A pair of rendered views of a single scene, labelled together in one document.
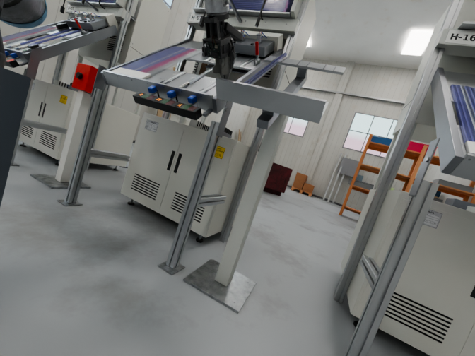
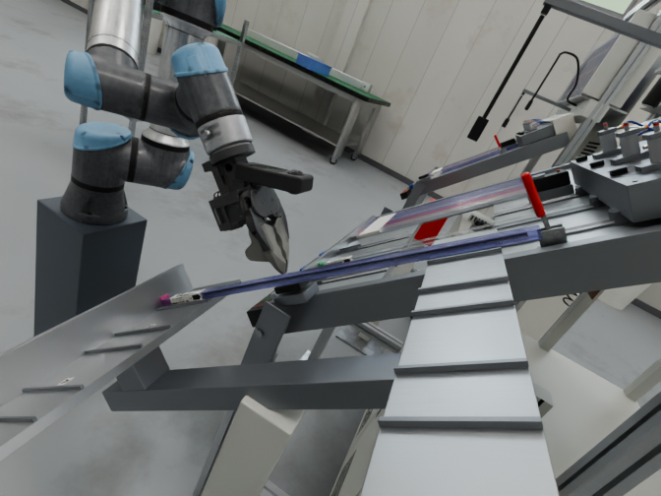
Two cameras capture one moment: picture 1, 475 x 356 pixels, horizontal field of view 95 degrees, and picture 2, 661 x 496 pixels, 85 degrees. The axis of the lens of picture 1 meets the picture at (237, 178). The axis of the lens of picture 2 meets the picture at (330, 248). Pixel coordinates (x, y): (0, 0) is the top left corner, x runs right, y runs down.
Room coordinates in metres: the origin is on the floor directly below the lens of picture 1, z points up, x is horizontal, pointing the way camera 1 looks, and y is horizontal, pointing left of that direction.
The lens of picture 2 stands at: (0.84, -0.35, 1.13)
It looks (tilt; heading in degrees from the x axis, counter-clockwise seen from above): 26 degrees down; 81
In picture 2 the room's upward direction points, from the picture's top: 25 degrees clockwise
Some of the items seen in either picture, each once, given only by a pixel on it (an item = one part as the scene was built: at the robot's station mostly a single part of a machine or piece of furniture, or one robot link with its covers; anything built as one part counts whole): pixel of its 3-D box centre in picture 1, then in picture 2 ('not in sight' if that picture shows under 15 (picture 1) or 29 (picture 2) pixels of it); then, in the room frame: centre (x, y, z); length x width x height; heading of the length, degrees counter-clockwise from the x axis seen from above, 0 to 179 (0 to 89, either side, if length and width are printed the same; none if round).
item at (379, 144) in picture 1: (403, 188); not in sight; (5.14, -3.76, 1.09); 2.31 x 0.61 x 2.17; 65
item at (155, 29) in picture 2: not in sight; (146, 31); (-2.44, 6.55, 0.30); 0.50 x 0.49 x 0.60; 65
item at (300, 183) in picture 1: (305, 184); not in sight; (9.36, -2.82, 0.38); 1.29 x 0.92 x 0.76; 155
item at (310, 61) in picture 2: not in sight; (274, 83); (0.03, 5.07, 0.52); 2.99 x 1.13 x 1.03; 155
